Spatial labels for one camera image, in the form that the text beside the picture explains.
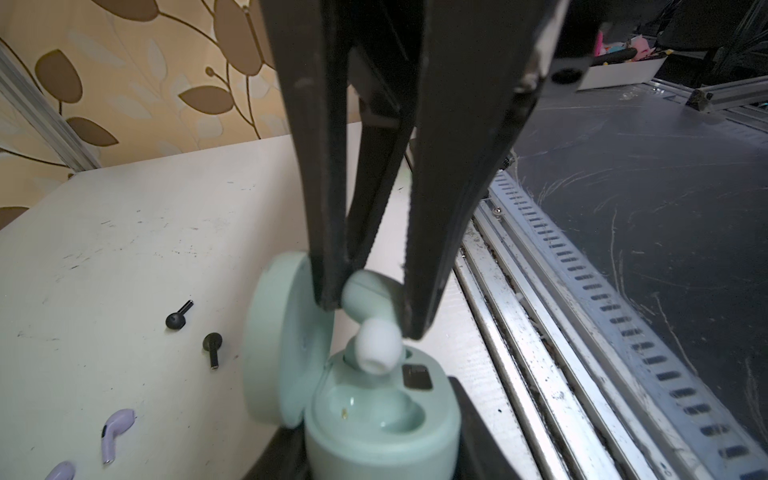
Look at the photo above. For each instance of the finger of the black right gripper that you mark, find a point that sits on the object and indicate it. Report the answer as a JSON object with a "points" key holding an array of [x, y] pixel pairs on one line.
{"points": [[348, 72], [479, 79]]}

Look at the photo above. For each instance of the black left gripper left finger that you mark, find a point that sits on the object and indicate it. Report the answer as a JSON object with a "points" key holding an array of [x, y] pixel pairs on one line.
{"points": [[283, 458]]}

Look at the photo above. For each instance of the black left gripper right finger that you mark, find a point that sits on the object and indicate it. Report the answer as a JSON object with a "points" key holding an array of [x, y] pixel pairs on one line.
{"points": [[479, 456]]}

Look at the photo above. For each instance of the mint green charging case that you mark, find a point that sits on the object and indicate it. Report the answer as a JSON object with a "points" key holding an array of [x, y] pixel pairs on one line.
{"points": [[403, 425]]}

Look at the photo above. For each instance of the mint green earbud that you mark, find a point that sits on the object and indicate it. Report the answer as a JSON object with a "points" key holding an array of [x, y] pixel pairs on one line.
{"points": [[376, 303]]}

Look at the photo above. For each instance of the black earbud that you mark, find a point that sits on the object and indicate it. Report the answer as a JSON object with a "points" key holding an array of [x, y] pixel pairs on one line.
{"points": [[211, 344], [177, 320]]}

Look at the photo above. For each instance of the white tray with items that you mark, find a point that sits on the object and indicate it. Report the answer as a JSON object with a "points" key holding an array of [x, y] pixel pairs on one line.
{"points": [[621, 74]]}

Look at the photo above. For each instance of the purple earbud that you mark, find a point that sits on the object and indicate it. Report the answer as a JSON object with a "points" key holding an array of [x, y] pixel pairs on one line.
{"points": [[65, 470], [117, 424]]}

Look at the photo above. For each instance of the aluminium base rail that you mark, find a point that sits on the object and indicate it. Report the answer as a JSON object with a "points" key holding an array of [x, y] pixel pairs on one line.
{"points": [[606, 389]]}

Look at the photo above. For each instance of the aluminium frame post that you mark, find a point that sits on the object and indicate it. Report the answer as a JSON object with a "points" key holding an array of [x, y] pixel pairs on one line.
{"points": [[20, 89]]}

